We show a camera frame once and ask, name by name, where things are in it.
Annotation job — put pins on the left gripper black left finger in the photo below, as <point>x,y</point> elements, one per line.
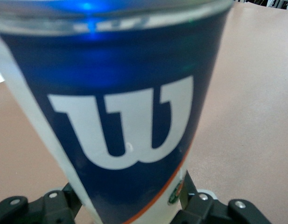
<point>41,210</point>

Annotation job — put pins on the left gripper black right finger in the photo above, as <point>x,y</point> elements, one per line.
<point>211,210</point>

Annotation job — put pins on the clear Wilson tennis ball can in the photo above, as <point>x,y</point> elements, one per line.
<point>111,70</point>

